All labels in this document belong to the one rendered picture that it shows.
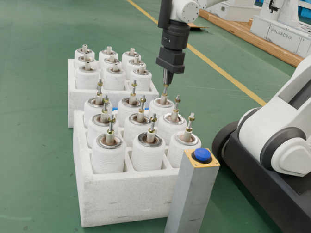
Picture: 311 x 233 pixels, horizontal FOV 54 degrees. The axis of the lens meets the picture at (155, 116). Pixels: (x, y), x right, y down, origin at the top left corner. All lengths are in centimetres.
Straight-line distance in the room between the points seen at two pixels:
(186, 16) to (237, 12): 323
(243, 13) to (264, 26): 78
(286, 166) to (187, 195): 28
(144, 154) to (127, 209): 18
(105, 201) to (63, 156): 38
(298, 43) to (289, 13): 48
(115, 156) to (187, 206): 23
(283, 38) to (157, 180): 259
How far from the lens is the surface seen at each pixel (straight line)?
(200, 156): 75
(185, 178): 78
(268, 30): 347
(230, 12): 414
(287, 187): 102
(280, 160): 88
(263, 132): 88
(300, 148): 88
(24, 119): 147
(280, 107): 92
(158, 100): 114
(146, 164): 90
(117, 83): 134
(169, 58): 104
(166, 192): 95
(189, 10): 98
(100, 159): 86
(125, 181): 88
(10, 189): 112
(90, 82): 133
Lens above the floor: 75
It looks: 29 degrees down
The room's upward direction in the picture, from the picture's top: 10 degrees clockwise
